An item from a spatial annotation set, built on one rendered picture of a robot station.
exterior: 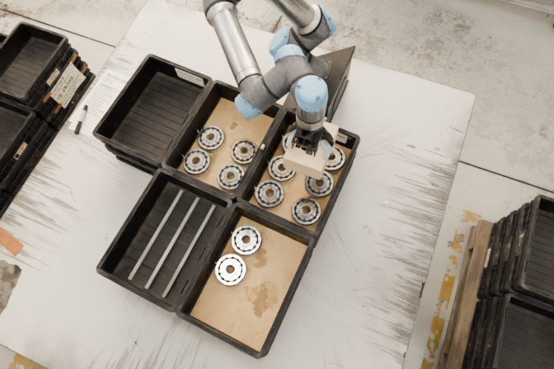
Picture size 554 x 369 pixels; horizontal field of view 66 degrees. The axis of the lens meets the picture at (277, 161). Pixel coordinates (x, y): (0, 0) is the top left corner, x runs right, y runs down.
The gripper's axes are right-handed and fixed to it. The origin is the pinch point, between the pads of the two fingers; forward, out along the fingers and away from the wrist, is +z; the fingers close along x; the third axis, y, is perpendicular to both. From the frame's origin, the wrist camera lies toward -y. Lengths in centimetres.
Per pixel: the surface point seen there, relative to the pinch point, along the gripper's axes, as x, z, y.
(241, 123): -32.1, 27.0, -11.0
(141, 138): -66, 27, 9
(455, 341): 83, 95, 27
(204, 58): -67, 40, -41
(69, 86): -143, 72, -17
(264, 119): -24.6, 27.1, -15.4
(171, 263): -32, 27, 47
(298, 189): -1.6, 26.9, 6.5
